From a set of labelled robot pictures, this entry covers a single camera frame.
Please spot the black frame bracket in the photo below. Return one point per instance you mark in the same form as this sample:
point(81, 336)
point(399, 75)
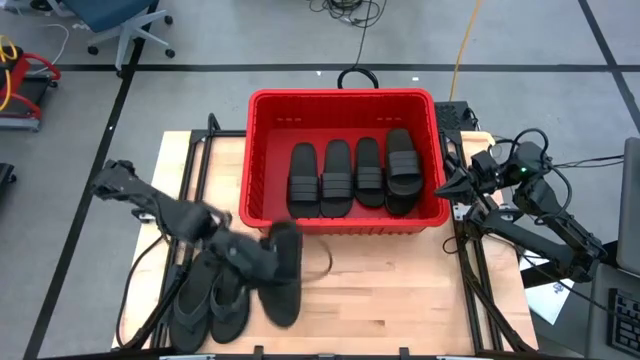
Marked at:
point(257, 352)
point(404, 353)

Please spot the red plastic bin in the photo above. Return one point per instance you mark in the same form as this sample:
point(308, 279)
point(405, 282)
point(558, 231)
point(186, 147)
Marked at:
point(280, 135)

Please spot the grey desk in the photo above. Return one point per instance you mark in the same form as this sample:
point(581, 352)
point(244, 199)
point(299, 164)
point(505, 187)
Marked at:
point(600, 310)

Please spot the red metal cart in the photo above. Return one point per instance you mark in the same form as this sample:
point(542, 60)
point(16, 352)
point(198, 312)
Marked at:
point(22, 90)

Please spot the black flip-flop sandal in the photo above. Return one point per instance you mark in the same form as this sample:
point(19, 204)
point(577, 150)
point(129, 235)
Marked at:
point(229, 315)
point(192, 310)

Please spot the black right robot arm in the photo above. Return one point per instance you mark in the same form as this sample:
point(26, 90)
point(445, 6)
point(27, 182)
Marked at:
point(550, 250)

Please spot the blue office chair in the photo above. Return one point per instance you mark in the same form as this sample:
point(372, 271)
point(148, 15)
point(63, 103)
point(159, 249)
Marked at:
point(115, 12)

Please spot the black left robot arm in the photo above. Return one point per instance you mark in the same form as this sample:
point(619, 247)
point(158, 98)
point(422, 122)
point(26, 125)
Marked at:
point(145, 195)

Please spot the grey monitor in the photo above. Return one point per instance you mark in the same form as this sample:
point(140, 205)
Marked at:
point(630, 200)

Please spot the black vented electronics box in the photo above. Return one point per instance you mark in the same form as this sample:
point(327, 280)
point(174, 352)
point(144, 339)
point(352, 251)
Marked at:
point(450, 117)

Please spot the black aluminium frame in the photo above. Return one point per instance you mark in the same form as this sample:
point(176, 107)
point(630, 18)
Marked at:
point(192, 150)
point(480, 300)

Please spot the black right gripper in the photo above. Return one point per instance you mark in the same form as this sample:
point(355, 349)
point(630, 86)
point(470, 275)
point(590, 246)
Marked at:
point(482, 172)

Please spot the black keyboard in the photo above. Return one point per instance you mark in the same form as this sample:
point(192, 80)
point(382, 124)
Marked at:
point(625, 325)

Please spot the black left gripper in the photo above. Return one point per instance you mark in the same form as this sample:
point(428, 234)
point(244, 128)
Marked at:
point(245, 257)

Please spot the white paper sheet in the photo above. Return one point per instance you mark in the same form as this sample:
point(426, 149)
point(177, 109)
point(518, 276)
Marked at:
point(550, 300)

